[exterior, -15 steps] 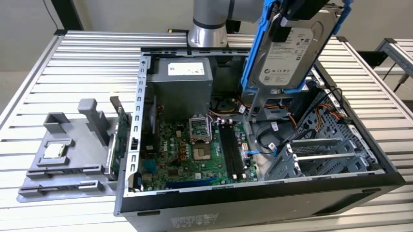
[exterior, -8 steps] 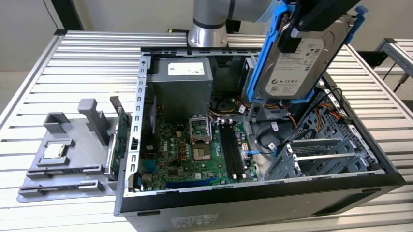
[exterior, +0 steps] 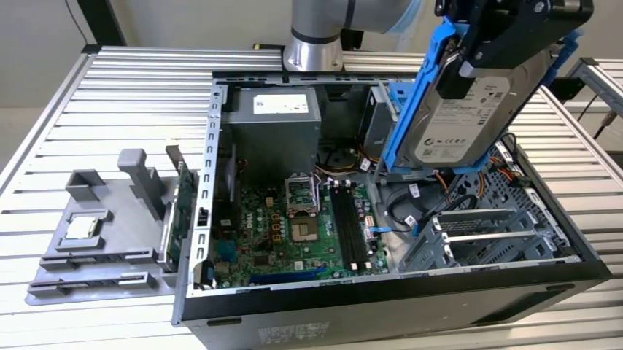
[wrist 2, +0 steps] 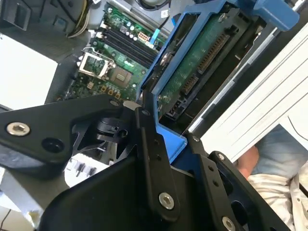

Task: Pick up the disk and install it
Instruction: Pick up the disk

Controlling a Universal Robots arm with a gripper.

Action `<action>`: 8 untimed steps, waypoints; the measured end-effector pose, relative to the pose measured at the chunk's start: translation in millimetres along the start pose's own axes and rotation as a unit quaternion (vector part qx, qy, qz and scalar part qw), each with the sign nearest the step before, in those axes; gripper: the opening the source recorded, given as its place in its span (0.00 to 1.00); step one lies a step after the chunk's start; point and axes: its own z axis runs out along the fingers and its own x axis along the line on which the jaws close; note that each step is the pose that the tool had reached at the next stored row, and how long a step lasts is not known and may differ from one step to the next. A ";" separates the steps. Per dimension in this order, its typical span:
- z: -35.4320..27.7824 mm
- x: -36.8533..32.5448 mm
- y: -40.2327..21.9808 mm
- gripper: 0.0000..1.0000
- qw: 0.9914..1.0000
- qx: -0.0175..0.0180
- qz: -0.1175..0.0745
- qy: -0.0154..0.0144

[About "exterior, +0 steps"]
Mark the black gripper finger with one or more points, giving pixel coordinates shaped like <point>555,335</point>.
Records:
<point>447,8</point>
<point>491,40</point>

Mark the hard disk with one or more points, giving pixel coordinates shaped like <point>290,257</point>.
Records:
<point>467,124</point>

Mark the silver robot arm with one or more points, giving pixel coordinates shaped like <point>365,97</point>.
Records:
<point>310,22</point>

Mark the metal slat side table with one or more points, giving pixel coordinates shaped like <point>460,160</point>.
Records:
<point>603,73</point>

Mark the blue plastic drive latch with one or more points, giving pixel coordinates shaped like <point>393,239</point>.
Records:
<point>400,95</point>

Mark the grey metal drive cage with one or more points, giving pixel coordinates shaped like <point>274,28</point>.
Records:
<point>376,135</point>

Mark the yellow black bar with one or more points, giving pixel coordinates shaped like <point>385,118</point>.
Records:
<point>266,46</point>

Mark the black round fan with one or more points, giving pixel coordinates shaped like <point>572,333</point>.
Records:
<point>337,157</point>

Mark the grey power supply unit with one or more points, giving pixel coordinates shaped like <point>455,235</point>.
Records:
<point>272,142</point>

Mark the metal locking lever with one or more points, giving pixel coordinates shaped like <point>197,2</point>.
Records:
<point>318,193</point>

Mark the black RAM slot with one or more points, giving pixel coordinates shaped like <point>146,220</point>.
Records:
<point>353,226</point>
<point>341,226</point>
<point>358,226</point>
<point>346,226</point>

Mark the CPU socket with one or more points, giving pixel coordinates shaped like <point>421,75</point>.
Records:
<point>305,230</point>

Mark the green motherboard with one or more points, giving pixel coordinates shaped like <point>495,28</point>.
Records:
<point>310,255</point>

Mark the green graphics card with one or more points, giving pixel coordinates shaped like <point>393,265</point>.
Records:
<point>184,204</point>

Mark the black open PC case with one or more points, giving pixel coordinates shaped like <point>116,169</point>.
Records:
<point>389,310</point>

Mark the blue expansion slot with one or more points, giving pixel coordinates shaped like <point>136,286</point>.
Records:
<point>286,277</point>

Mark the grey parts rack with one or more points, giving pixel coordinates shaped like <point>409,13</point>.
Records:
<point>121,233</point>

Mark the silver CPU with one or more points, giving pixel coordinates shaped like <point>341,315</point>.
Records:
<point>82,226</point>

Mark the black table clamp bracket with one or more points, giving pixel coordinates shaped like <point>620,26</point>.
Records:
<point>567,87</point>

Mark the black frame post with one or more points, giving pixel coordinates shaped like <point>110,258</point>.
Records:
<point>104,22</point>

